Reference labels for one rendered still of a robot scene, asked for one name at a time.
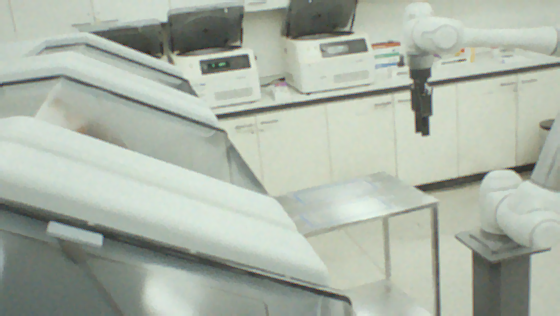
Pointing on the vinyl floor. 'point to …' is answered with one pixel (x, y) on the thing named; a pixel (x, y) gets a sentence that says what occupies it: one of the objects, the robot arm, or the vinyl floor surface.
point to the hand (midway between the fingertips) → (422, 125)
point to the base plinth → (470, 178)
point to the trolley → (374, 199)
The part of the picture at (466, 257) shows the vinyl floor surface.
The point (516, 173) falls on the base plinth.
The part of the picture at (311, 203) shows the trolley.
